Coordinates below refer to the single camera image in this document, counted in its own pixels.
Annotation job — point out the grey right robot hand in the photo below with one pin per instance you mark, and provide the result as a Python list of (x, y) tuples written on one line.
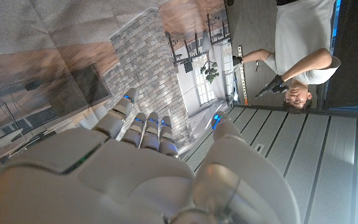
[(120, 180)]

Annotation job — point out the printed office backdrop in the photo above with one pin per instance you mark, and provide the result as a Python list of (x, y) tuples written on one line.
[(57, 37)]

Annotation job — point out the person in white shirt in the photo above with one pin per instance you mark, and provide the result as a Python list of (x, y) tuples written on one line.
[(300, 31)]

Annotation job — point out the perforated metal rail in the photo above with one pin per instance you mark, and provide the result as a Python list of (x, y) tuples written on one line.
[(243, 81)]

